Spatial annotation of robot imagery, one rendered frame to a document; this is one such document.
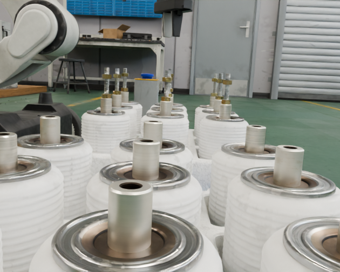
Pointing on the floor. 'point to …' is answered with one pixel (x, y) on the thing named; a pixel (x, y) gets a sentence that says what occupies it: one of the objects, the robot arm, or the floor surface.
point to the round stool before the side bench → (69, 74)
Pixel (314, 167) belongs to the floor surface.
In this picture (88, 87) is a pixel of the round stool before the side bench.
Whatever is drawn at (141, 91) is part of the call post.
